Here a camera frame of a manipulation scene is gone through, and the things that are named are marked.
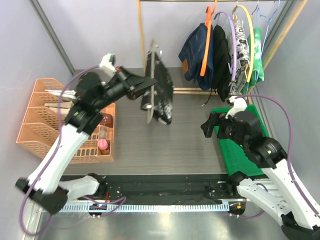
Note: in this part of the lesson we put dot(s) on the yellow plastic hanger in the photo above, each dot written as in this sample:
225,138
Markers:
252,41

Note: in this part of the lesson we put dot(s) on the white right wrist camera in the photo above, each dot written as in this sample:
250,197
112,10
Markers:
238,104

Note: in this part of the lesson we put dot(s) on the black white patterned trousers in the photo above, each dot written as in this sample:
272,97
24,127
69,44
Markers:
163,91

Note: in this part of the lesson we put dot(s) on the orange file organizer rack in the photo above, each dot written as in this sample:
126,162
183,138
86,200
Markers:
39,128

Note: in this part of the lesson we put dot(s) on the purple plastic hanger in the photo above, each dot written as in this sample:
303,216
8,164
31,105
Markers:
233,67

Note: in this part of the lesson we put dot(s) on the wooden clothes rack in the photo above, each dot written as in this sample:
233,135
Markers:
198,90

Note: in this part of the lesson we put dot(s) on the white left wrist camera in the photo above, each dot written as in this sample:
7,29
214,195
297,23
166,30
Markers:
107,64

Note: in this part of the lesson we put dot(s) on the papers in organizer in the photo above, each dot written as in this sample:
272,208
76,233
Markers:
67,97

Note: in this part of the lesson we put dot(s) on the orange compartment basket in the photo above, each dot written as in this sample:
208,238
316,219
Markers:
88,152

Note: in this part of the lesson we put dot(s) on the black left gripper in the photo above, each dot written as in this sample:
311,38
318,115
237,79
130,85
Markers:
133,85

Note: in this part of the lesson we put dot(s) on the orange plastic hanger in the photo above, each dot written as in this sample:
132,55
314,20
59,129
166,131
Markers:
208,23

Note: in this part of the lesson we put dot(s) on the blue wire hanger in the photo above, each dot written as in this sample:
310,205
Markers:
267,19

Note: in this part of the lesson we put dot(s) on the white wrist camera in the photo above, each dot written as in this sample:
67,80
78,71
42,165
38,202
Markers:
107,64
238,104

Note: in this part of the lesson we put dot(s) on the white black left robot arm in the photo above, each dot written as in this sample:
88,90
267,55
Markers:
44,186

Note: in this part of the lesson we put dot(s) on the black hanging garment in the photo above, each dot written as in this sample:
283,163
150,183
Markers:
221,60

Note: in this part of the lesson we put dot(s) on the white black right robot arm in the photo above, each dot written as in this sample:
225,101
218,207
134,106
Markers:
292,213

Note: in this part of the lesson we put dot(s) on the green hanging garment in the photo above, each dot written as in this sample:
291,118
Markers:
258,74

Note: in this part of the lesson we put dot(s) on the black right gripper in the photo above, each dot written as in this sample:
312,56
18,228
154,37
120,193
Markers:
215,118

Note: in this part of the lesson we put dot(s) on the white black printed garment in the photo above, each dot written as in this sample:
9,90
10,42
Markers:
243,57

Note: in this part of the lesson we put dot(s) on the blue denim jeans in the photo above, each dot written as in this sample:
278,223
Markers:
191,57

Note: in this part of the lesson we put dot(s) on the pink capped bottle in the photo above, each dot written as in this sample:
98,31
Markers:
103,147

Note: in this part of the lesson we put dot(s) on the green plastic tray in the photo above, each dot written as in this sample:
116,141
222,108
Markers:
231,148

